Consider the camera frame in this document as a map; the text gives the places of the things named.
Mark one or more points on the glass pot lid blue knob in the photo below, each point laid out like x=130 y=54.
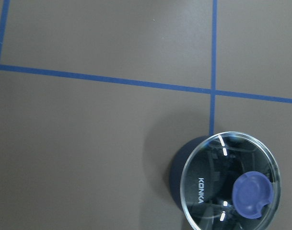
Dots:
x=230 y=181

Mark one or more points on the dark blue cooking pot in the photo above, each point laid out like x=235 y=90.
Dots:
x=177 y=166

